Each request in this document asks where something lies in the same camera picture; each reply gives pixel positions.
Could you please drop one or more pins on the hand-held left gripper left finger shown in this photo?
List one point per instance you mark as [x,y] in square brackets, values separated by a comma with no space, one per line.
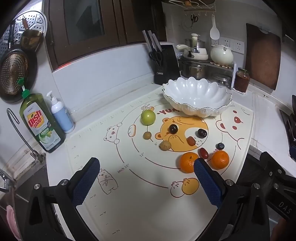
[86,183]

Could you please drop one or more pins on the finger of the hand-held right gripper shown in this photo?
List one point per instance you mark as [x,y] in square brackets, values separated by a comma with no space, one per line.
[270,166]

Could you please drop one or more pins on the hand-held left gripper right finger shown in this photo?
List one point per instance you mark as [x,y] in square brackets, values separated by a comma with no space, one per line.
[208,183]

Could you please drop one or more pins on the orange mandarin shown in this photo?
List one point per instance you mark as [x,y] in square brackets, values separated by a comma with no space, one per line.
[219,160]
[187,162]

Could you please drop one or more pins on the blueberry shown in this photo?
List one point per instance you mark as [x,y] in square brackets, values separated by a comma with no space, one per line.
[220,146]

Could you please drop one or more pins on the large tan longan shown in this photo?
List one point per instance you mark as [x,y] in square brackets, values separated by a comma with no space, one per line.
[165,145]

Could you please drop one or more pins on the small round longan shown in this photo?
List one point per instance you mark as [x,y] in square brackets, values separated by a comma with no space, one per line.
[147,135]

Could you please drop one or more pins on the white scalloped bowl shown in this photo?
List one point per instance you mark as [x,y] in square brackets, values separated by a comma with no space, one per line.
[196,95]

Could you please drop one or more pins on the person's right forearm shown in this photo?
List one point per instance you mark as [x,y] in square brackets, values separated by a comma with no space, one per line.
[285,231]

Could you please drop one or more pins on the red date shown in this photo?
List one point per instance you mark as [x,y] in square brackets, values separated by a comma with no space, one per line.
[204,153]
[190,141]

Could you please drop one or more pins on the dark grape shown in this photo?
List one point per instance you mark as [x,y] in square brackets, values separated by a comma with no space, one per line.
[173,129]
[202,133]

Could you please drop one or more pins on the black gas stove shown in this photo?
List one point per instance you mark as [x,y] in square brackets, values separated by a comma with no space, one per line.
[290,120]

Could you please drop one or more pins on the cartoon print baking mat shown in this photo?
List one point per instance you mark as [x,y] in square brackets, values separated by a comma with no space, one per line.
[143,185]

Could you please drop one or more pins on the white and blue pump bottle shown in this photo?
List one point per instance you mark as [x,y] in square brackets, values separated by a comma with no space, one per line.
[62,115]

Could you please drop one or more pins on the green dish soap bottle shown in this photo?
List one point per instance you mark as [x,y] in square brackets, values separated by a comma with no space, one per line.
[41,125]

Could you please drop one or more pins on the metal faucet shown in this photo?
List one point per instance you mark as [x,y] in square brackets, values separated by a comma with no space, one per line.
[20,136]

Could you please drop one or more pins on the pink cloth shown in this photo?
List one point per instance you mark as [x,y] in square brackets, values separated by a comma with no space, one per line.
[13,222]

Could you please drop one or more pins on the green apple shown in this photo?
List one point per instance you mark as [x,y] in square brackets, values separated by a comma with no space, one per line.
[148,117]

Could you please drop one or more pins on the red sauce jar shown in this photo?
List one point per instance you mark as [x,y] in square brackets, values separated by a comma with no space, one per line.
[242,81]

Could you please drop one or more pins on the steel pot lid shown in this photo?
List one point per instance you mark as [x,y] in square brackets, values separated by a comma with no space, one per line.
[223,81]

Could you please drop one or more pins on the metal shelf rack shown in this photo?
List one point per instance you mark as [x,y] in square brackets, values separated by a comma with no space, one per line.
[222,69]

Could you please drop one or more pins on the brown wooden cutting board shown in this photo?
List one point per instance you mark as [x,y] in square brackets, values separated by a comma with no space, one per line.
[263,58]

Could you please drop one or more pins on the large steel pot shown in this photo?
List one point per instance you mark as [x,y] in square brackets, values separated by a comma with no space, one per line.
[195,70]

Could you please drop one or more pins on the bamboo trivet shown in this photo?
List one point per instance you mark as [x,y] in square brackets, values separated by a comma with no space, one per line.
[222,64]

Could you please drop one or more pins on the cream ceramic teapot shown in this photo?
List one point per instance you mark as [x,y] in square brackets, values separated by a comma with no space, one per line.
[221,55]

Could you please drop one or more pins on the black knife block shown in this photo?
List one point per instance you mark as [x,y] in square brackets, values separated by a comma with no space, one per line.
[167,67]

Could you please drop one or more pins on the hanging frying pan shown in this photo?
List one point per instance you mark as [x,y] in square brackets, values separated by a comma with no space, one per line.
[13,71]

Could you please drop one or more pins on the black kitchen scissors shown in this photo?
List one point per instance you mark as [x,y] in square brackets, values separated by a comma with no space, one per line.
[156,58]

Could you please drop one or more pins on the small steel pot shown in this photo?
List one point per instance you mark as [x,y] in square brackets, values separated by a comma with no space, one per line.
[200,42]

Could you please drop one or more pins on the white rice paddle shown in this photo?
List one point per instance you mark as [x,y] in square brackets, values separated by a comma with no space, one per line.
[214,31]

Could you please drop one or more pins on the brass ladle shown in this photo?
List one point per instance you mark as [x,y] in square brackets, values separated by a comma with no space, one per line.
[31,38]

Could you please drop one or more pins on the hanging black scissors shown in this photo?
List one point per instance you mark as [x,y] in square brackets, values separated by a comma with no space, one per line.
[194,19]

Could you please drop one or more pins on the metal steamer plate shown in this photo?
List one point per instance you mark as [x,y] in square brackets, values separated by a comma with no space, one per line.
[30,22]

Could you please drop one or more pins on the white hanging hook rack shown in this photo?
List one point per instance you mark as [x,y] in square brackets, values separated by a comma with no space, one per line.
[196,7]

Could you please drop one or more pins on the white wall sockets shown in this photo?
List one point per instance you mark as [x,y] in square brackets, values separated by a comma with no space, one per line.
[231,45]

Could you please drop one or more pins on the dark wooden window frame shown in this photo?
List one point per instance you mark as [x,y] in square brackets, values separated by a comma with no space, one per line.
[87,46]

